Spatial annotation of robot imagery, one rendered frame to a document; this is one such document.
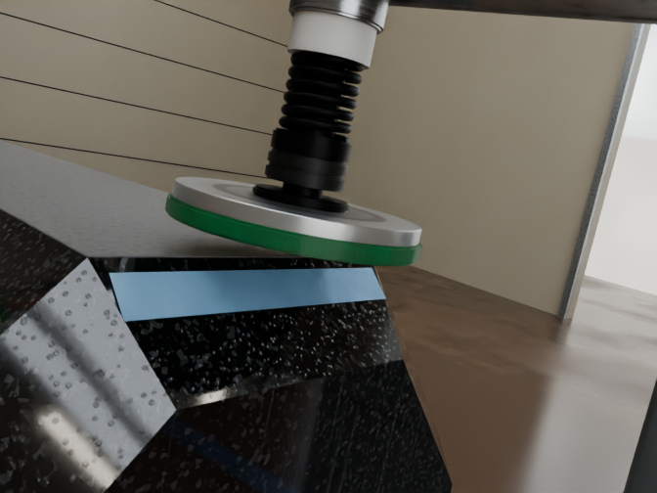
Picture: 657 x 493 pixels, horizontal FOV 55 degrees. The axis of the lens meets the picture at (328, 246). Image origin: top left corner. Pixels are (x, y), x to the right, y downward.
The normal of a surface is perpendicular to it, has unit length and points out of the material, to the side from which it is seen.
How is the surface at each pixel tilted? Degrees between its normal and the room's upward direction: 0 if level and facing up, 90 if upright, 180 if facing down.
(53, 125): 90
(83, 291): 59
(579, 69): 90
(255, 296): 45
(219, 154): 90
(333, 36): 90
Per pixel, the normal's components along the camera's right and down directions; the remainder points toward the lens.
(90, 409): 0.29, -0.33
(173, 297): 0.67, -0.51
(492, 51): -0.70, -0.04
